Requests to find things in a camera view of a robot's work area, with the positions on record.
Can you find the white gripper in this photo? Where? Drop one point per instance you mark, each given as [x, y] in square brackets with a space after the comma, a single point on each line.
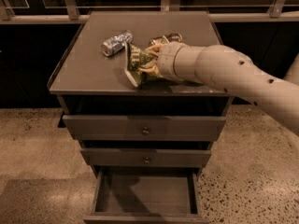
[165, 62]

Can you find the green jalapeno chip bag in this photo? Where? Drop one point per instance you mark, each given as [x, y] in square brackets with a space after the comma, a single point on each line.
[136, 57]

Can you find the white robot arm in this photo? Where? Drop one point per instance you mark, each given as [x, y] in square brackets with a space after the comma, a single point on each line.
[224, 69]

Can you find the brass top drawer knob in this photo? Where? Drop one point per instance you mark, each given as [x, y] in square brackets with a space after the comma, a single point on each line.
[146, 131]

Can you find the brass drawer knob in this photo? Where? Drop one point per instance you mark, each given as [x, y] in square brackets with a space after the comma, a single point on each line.
[147, 160]
[146, 131]

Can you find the grey drawer cabinet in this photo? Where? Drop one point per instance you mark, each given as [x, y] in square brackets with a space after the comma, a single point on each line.
[88, 83]

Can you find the top grey drawer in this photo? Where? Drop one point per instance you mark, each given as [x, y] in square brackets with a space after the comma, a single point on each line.
[161, 128]

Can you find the grey drawer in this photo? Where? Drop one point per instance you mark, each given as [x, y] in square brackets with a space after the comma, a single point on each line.
[161, 128]
[146, 196]
[134, 157]

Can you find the brass middle drawer knob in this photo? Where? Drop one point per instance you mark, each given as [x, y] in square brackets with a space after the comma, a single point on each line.
[147, 160]

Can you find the middle grey drawer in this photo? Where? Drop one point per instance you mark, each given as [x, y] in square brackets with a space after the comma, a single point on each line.
[134, 157]

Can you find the bottom grey drawer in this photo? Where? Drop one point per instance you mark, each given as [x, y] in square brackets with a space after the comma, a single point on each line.
[146, 196]

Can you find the brown gold soda can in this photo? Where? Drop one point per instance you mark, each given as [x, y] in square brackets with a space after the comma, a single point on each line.
[173, 37]

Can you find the silver blue soda can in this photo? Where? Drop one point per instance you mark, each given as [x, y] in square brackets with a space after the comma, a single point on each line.
[116, 43]

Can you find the metal railing frame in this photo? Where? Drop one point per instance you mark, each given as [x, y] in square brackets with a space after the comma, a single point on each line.
[75, 11]

